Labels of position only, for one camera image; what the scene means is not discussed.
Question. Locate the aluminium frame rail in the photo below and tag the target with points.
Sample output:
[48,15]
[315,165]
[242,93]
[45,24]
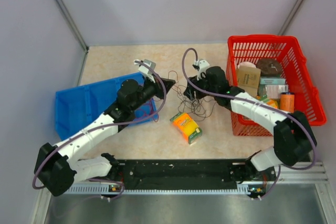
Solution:
[284,175]

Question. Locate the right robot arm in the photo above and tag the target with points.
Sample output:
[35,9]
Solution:
[293,136]

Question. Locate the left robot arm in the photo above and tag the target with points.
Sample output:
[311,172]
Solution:
[60,166]

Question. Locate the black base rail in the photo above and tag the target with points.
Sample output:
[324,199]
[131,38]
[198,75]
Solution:
[186,174]

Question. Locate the orange cylindrical can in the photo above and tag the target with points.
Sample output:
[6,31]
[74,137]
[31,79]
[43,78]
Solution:
[287,102]

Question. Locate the teal small box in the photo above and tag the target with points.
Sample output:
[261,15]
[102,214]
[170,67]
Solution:
[272,81]

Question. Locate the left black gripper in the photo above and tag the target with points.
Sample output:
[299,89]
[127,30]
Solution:
[158,88]

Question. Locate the blue plastic bin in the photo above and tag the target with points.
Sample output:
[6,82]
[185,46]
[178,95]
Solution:
[78,107]

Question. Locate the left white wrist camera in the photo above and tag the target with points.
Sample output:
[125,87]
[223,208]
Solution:
[145,67]

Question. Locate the red plastic basket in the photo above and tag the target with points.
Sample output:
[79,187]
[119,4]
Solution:
[286,50]

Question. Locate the orange sponge package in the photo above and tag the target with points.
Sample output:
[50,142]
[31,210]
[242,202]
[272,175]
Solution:
[187,126]

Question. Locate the striped sponge in basket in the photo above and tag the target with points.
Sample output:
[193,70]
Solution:
[271,102]

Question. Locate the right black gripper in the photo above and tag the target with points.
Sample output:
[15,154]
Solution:
[190,92]

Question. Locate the brown round lid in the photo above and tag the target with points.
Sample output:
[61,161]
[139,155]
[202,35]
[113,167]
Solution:
[269,67]

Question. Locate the brown cardboard box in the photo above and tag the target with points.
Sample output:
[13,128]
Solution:
[248,79]

